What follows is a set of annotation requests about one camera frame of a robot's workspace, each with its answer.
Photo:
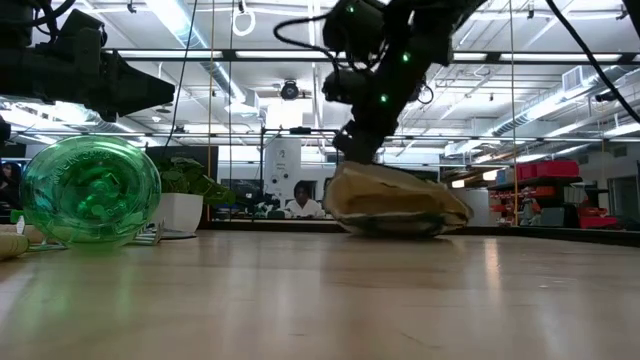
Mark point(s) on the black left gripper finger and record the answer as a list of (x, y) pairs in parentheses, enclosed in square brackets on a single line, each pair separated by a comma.
[(145, 90)]

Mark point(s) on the beige green-trimmed gardening bag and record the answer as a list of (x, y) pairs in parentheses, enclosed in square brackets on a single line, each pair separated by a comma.
[(390, 200)]

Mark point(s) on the green transparent plastic bottle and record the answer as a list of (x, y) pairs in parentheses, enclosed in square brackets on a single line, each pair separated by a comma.
[(90, 195)]

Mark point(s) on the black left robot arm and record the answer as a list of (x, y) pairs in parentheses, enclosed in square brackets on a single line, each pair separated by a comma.
[(15, 20)]

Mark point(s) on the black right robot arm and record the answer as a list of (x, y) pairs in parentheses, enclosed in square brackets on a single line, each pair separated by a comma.
[(395, 75)]

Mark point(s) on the person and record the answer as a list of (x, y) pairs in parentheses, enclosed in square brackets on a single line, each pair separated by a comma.
[(305, 207), (10, 185)]

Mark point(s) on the green plant in white pot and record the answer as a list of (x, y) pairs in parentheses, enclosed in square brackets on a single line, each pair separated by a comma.
[(180, 212)]

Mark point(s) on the black rack with small bins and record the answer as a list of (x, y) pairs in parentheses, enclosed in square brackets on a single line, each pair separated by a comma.
[(535, 191)]

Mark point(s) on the red plastic storage bin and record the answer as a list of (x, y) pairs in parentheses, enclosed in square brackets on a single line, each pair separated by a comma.
[(550, 170)]

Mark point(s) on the small black ceiling device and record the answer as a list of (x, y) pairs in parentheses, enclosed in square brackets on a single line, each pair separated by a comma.
[(607, 95)]

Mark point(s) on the round black ceiling camera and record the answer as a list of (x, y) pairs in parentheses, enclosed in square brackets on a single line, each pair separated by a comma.
[(289, 91)]

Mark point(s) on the black overhead frame bar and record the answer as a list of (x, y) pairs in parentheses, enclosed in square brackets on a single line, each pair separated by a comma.
[(492, 56)]

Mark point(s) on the black aluminium table frame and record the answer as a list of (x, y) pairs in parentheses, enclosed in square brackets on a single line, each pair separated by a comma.
[(550, 234)]

